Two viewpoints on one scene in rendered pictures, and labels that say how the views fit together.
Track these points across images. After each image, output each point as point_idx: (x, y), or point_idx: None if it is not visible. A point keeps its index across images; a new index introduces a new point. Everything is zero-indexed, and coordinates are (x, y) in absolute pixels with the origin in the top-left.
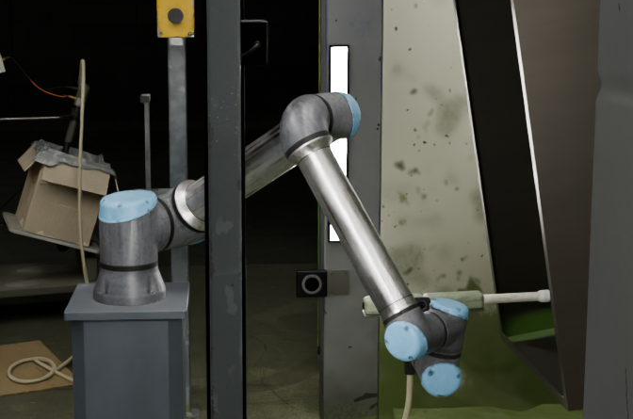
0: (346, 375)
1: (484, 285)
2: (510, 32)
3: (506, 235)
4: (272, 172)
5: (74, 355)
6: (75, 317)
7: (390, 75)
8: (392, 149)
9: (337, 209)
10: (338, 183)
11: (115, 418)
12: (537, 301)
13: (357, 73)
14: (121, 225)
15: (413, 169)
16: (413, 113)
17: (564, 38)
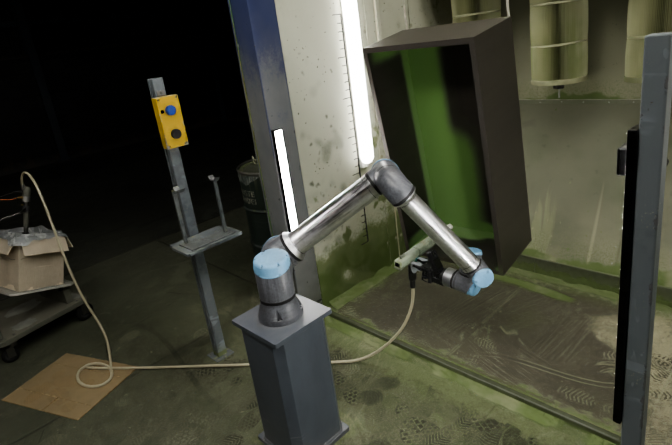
0: (308, 296)
1: (351, 228)
2: (393, 105)
3: None
4: (354, 214)
5: (278, 365)
6: (281, 344)
7: (300, 139)
8: (307, 176)
9: (435, 224)
10: (430, 210)
11: (307, 387)
12: (415, 229)
13: (286, 142)
14: (281, 276)
15: (317, 184)
16: (312, 155)
17: (494, 106)
